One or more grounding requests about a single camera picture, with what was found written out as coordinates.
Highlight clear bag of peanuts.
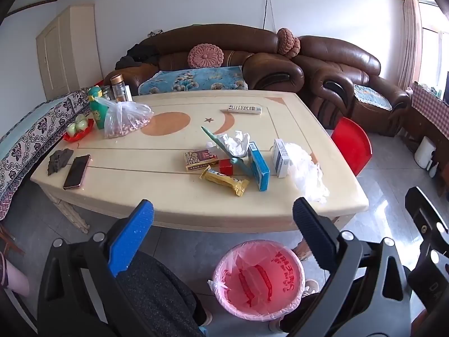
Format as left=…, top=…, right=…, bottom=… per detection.
left=95, top=96, right=155, bottom=139

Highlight blue medicine box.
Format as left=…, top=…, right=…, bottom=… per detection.
left=247, top=141, right=271, bottom=192

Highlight dark clothes pile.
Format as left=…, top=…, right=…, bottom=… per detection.
left=115, top=40, right=160, bottom=71

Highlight glass jar with gold lid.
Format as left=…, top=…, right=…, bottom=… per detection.
left=110, top=74, right=134, bottom=103

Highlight white remote control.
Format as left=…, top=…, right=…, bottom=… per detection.
left=221, top=104, right=262, bottom=115

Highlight brown leather sofa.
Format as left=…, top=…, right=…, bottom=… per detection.
left=104, top=24, right=305, bottom=95

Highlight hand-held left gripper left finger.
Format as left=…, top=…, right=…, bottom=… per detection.
left=37, top=199, right=155, bottom=337

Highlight teal toy sword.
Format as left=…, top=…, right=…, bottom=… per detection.
left=201, top=126, right=253, bottom=178

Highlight red plastic stool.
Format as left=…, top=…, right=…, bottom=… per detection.
left=331, top=117, right=373, bottom=177

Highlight blue floral sofa cover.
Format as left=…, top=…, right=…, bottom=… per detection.
left=138, top=65, right=248, bottom=95

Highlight brown leather armchair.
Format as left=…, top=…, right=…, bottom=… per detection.
left=293, top=36, right=412, bottom=137

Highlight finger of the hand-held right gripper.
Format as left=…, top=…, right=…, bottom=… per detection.
left=405, top=187, right=449, bottom=253

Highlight white tissue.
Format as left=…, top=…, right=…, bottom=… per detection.
left=205, top=131, right=251, bottom=158

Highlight green toy bottle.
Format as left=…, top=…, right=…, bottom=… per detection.
left=88, top=86, right=107, bottom=130

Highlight dark crumpled cloth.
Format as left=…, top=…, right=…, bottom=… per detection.
left=47, top=148, right=74, bottom=176

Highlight white plastic bag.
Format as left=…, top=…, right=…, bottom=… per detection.
left=281, top=142, right=330, bottom=204

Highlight beige curtain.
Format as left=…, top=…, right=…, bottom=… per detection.
left=398, top=0, right=423, bottom=94

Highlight pink plastic trash bin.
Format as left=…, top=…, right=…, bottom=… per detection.
left=208, top=239, right=306, bottom=322

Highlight pink round knitted cushion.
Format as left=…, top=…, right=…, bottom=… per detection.
left=187, top=43, right=224, bottom=69
left=277, top=27, right=301, bottom=57

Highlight white and blue box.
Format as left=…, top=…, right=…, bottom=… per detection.
left=270, top=138, right=292, bottom=178

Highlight teal armchair seat cover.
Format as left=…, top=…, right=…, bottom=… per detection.
left=352, top=84, right=393, bottom=112

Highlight black wall cable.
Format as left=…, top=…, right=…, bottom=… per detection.
left=263, top=0, right=276, bottom=30

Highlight red checkered tablecloth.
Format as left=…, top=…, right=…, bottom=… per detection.
left=410, top=81, right=449, bottom=137

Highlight red plastic tray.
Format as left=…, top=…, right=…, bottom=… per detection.
left=63, top=119, right=95, bottom=143

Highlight gold snack wrapper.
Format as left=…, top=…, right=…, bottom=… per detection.
left=199, top=166, right=250, bottom=197

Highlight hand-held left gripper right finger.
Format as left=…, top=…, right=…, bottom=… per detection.
left=293, top=197, right=427, bottom=337

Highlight person's dark trousers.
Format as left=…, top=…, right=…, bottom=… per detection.
left=116, top=251, right=339, bottom=337

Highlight cream wardrobe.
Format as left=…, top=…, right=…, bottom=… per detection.
left=36, top=4, right=105, bottom=102

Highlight white cylindrical appliance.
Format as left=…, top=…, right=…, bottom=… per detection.
left=415, top=136, right=437, bottom=169

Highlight dark red cigarette box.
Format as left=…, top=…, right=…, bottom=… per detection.
left=184, top=148, right=221, bottom=172

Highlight black smartphone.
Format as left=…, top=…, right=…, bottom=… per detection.
left=63, top=154, right=91, bottom=190

